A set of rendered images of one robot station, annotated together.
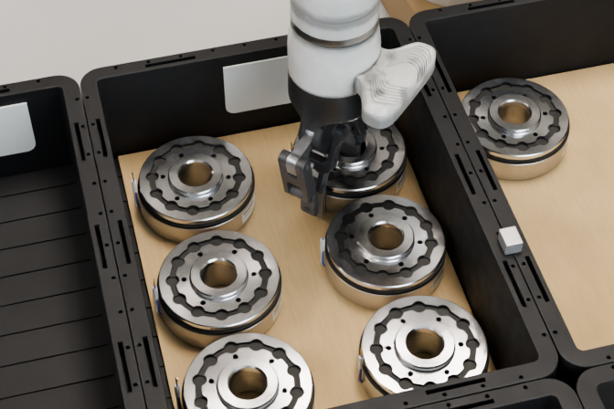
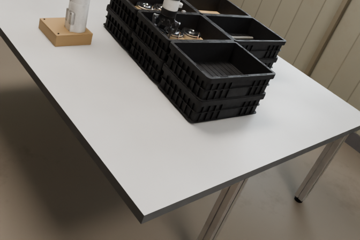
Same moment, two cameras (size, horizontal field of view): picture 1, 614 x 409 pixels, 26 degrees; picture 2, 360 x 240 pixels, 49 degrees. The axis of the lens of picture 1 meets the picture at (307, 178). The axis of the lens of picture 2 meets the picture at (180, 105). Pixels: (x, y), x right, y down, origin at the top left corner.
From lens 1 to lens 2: 2.22 m
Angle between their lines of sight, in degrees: 84
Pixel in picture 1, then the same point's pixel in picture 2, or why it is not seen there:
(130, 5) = (77, 80)
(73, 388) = (212, 65)
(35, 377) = (213, 68)
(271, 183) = not seen: hidden behind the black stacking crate
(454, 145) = not seen: hidden behind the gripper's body
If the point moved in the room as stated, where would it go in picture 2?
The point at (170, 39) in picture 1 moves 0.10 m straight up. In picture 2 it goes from (90, 74) to (94, 54)
